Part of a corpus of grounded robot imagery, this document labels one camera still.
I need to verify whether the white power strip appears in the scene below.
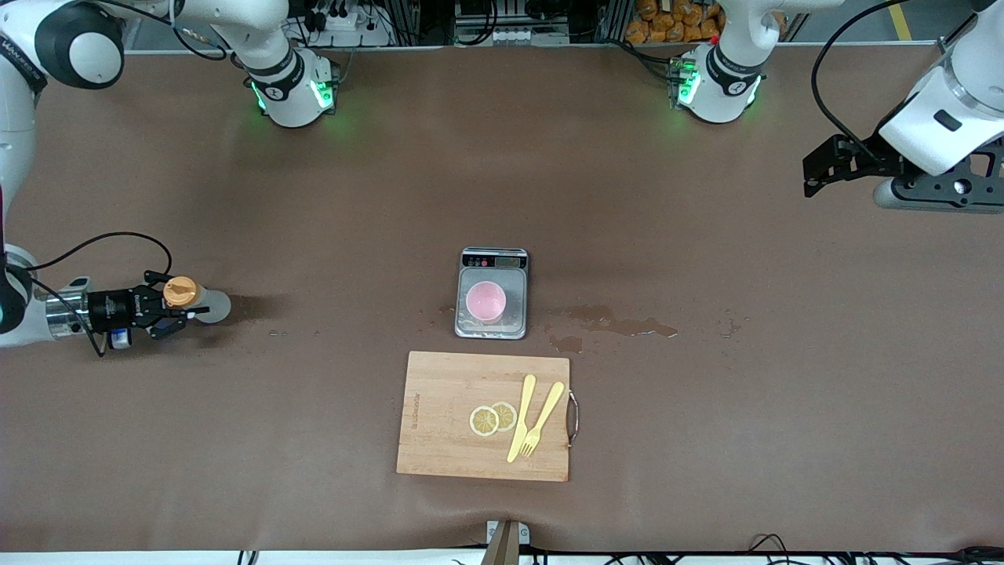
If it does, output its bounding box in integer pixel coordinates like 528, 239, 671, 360
302, 4, 393, 48

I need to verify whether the black cable bundle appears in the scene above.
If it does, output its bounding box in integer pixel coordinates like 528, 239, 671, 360
749, 534, 1004, 565

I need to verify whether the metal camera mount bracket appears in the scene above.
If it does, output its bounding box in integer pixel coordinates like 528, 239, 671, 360
486, 519, 531, 565

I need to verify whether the wooden cutting board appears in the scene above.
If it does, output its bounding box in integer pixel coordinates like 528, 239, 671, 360
396, 351, 572, 483

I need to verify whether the orange snack packets pile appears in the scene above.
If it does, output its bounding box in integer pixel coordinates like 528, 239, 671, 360
626, 0, 788, 46

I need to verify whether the silver digital kitchen scale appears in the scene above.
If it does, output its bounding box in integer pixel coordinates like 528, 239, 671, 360
454, 247, 530, 341

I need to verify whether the yellow plastic fork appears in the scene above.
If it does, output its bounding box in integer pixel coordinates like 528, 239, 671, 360
521, 381, 566, 458

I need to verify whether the large liquid spill puddle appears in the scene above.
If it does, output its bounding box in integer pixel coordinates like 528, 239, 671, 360
549, 304, 679, 338

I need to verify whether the yellow plastic knife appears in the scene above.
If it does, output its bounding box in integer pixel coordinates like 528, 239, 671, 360
507, 374, 537, 464

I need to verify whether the pink plastic cup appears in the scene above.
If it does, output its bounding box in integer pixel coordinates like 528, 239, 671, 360
466, 281, 507, 324

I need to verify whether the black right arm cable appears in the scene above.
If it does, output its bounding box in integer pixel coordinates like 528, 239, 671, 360
26, 231, 174, 359

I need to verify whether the sauce bottle with orange cap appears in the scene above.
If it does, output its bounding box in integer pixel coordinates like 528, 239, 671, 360
163, 276, 232, 324

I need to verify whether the brown table cover mat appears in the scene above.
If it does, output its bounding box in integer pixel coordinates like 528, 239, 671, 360
0, 43, 1004, 554

